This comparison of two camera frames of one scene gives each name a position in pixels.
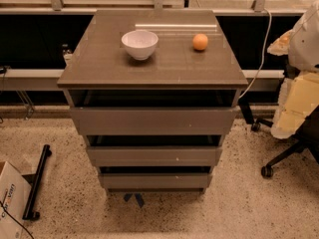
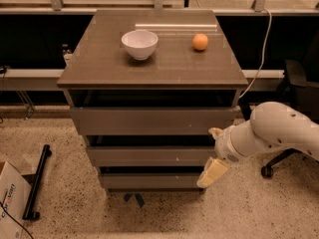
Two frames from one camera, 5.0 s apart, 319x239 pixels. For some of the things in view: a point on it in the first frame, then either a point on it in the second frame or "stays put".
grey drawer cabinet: [154, 93] stays put
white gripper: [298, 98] -> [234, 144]
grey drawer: [153, 156] stays put
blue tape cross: [139, 197] stays put
